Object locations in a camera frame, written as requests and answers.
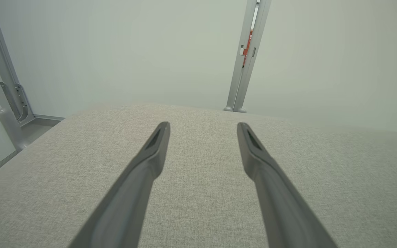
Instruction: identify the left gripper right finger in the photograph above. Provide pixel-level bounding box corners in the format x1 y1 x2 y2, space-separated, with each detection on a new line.
237 122 338 248

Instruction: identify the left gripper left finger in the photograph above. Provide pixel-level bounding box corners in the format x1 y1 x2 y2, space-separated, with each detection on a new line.
68 121 171 248

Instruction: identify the orange tag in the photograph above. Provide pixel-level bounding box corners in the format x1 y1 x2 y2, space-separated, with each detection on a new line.
242 30 253 67

